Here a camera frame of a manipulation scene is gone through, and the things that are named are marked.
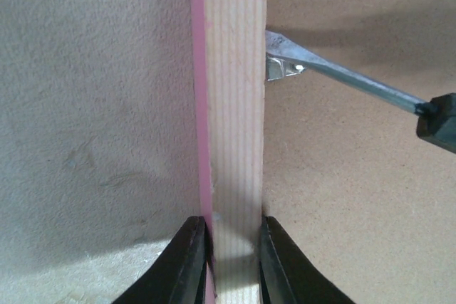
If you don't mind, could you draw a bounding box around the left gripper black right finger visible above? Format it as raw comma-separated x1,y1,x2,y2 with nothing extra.
259,216,353,303

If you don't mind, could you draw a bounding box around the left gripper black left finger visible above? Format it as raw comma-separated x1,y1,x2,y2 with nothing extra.
114,216,207,304

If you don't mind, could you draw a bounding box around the yellow handled screwdriver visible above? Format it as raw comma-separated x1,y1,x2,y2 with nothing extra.
265,31,455,153

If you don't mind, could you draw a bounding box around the pink picture frame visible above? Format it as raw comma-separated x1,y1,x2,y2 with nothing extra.
191,0,266,303

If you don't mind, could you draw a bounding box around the metal retaining clip left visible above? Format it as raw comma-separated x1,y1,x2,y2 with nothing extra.
266,55,306,82

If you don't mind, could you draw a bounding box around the brown frame backing board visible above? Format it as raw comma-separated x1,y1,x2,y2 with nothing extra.
264,0,455,303

